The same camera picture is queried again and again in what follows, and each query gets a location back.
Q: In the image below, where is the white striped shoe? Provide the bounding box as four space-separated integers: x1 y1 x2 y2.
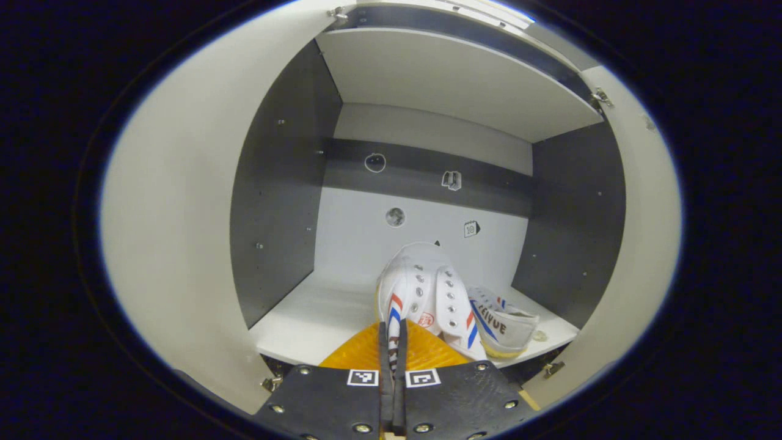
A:
467 286 541 359
374 242 489 373

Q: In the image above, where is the grey shoe cabinet door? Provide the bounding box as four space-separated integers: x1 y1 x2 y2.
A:
101 0 361 416
519 64 683 409

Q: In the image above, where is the grey cabinet shelf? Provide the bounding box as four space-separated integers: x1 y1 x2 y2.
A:
249 269 580 369
316 27 605 144

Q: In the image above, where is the grey shoe cabinet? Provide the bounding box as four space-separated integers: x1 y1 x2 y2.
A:
229 0 627 392

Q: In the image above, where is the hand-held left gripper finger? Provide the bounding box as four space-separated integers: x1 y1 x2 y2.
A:
394 318 538 440
254 318 395 440

